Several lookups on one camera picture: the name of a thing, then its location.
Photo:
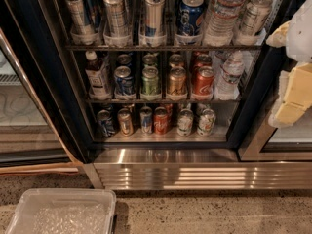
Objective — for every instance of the open fridge glass door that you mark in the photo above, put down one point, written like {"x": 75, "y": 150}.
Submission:
{"x": 29, "y": 141}

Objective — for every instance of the white green can bottom shelf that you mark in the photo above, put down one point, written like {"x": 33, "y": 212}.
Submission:
{"x": 185, "y": 122}

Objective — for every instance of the blue silver can bottom shelf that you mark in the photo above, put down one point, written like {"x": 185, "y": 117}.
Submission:
{"x": 146, "y": 120}

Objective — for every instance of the red can middle shelf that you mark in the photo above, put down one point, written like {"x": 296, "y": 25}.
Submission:
{"x": 203, "y": 81}

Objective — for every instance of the tall silver can far left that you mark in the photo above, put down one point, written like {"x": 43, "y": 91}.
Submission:
{"x": 80, "y": 16}

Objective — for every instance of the silver can top right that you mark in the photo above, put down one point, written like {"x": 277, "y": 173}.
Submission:
{"x": 255, "y": 16}

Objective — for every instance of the white can bottom right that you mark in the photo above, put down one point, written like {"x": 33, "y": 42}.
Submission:
{"x": 206, "y": 122}

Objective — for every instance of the gold can bottom shelf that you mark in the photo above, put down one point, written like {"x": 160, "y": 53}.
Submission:
{"x": 125, "y": 121}

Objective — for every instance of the clear plastic bin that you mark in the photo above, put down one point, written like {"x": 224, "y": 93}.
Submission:
{"x": 63, "y": 211}

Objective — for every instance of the dark bottle with white cap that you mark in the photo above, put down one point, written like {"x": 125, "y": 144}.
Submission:
{"x": 98, "y": 77}

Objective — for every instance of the small clear water bottle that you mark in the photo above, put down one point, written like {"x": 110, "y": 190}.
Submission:
{"x": 229, "y": 77}

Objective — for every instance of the gold can middle shelf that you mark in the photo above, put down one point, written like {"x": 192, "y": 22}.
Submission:
{"x": 177, "y": 81}

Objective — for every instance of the blue Pepsi can top shelf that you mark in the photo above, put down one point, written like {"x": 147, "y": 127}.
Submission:
{"x": 189, "y": 17}

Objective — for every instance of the red can shelf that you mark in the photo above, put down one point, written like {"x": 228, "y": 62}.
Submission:
{"x": 160, "y": 120}
{"x": 203, "y": 81}

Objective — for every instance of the large clear water bottle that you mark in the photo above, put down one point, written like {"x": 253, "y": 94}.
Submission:
{"x": 222, "y": 13}

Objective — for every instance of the blue can middle shelf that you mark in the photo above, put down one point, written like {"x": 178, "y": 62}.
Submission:
{"x": 124, "y": 81}

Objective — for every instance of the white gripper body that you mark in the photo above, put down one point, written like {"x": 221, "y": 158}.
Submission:
{"x": 301, "y": 33}

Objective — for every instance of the green can middle shelf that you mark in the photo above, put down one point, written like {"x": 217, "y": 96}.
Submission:
{"x": 150, "y": 81}

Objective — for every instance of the gold can shelf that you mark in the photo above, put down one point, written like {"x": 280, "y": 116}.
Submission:
{"x": 125, "y": 121}
{"x": 177, "y": 81}

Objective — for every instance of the tall silver blue can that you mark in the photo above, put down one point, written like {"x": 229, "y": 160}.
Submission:
{"x": 154, "y": 10}

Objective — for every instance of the red can bottom shelf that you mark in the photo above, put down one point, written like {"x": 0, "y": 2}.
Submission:
{"x": 160, "y": 120}

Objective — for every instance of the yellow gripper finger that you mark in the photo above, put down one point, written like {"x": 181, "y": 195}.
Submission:
{"x": 294, "y": 96}
{"x": 278, "y": 38}

